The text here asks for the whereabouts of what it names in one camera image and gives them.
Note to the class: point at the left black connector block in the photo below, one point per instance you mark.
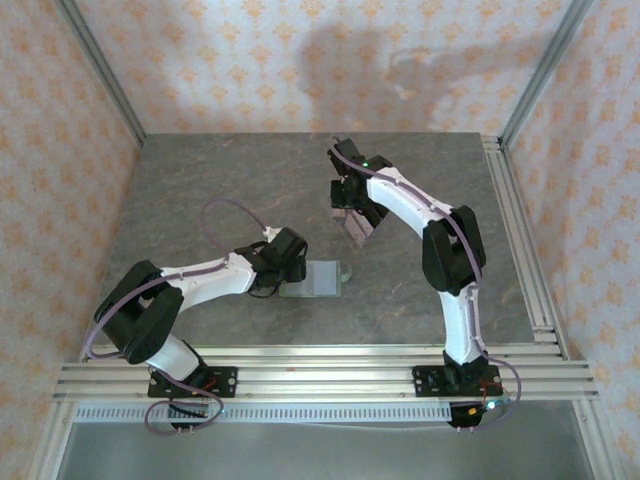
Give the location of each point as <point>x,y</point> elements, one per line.
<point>187,412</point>

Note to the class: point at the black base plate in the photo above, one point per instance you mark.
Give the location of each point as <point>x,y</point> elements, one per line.
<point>227,382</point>
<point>425,382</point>

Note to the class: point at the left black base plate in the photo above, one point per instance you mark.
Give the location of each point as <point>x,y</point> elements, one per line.
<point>227,382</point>

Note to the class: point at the aluminium front rail frame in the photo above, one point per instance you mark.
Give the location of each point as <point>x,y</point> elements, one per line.
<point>325,375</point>

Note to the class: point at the right aluminium frame leg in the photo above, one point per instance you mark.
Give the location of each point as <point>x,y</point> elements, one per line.
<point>595,440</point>

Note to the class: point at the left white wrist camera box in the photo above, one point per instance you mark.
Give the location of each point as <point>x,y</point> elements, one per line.
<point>271,232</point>

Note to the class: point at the black connector block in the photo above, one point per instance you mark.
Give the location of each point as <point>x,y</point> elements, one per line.
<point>187,412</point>
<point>462,417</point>

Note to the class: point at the left aluminium frame leg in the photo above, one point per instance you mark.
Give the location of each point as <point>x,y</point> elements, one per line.
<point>52,440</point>

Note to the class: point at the silver credit card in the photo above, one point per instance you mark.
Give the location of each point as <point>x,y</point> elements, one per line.
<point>338,214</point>
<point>359,231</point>

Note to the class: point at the right aluminium corner post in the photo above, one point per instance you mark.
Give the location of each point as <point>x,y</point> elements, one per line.
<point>546,70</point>

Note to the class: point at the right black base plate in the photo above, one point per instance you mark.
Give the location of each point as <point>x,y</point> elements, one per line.
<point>425,382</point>

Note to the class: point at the right black connector block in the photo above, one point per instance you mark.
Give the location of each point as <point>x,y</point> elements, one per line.
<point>462,417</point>

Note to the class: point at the aluminium corner post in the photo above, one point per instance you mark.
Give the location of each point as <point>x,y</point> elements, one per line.
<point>546,70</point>
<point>102,70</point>

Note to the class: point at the aluminium frame leg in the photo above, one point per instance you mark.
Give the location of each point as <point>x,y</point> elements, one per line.
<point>52,440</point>
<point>595,440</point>

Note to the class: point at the aluminium side rail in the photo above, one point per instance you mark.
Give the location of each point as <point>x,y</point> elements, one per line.
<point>505,190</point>

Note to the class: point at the black credit card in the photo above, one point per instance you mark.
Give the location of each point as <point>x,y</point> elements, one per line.
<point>372,220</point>

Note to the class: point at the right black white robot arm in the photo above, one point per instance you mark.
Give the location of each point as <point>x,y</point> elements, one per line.
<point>410,200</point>

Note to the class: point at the left aluminium corner post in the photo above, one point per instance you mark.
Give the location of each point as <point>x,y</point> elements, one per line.
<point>102,70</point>

